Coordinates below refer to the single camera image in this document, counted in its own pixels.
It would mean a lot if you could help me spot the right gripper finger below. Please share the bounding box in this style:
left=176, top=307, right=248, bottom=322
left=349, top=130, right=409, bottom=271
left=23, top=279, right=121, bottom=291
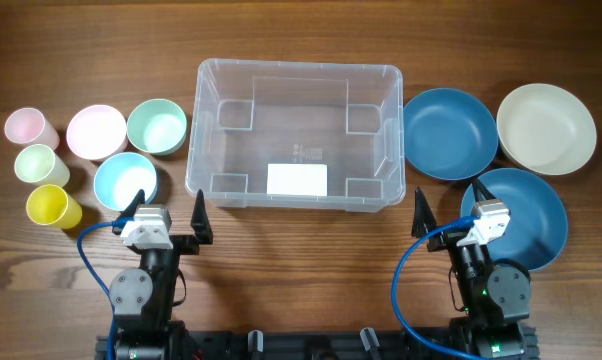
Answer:
left=472, top=178, right=494, bottom=202
left=411, top=187, right=437, bottom=237

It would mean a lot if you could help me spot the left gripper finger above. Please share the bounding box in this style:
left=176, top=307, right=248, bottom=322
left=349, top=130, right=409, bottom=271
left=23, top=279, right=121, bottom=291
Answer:
left=190, top=189, right=213, bottom=245
left=117, top=189, right=145, bottom=220

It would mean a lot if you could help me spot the light blue plastic bowl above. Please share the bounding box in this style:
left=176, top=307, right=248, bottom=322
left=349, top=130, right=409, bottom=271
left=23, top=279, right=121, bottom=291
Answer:
left=93, top=152, right=158, bottom=211

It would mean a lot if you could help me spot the dark blue plate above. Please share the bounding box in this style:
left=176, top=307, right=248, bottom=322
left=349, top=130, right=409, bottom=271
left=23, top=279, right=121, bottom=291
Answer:
left=403, top=88, right=499, bottom=181
left=479, top=168, right=569, bottom=271

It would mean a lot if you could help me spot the cream plastic plate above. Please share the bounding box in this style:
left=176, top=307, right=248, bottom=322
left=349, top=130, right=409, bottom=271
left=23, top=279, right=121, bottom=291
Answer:
left=496, top=83, right=597, bottom=176

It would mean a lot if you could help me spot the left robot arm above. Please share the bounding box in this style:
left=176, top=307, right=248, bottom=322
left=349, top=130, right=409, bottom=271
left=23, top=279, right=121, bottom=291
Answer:
left=106, top=190, right=213, bottom=359

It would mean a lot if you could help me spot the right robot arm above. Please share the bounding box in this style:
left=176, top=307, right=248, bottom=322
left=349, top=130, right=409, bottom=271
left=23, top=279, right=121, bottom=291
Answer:
left=412, top=180, right=539, bottom=359

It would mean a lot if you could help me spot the clear plastic storage container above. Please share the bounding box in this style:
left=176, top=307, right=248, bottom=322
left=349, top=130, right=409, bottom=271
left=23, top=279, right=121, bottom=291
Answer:
left=185, top=58, right=406, bottom=212

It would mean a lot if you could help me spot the mint green plastic bowl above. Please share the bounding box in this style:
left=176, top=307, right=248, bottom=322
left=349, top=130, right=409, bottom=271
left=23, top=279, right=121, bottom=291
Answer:
left=127, top=98, right=187, bottom=155

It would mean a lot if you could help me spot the pink plastic bowl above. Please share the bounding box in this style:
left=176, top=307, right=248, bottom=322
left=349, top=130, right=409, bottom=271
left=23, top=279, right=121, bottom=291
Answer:
left=66, top=105, right=128, bottom=161

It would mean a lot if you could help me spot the yellow plastic cup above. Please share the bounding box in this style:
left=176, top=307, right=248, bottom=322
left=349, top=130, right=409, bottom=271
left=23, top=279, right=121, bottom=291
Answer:
left=26, top=184, right=83, bottom=229

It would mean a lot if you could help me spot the pale green plastic cup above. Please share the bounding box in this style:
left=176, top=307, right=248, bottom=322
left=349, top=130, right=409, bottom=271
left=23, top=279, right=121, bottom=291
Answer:
left=14, top=144, right=70, bottom=187

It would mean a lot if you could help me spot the pink plastic cup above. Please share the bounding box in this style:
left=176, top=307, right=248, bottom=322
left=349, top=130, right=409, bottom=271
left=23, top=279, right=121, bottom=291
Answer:
left=4, top=107, right=60, bottom=150

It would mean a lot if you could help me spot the left blue cable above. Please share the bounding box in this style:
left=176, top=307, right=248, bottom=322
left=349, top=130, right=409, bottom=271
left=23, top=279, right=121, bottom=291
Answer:
left=76, top=216, right=135, bottom=360

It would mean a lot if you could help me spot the blue cable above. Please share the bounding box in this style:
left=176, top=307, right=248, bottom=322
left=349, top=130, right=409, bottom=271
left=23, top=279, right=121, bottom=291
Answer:
left=390, top=215, right=487, bottom=360
left=76, top=216, right=135, bottom=360

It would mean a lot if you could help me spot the right blue cable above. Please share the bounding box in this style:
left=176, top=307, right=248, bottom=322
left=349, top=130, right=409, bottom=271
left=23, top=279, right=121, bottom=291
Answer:
left=390, top=215, right=487, bottom=360

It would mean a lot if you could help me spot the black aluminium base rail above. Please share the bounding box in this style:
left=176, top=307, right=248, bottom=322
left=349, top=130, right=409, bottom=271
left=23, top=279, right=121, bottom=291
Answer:
left=94, top=326, right=538, bottom=360

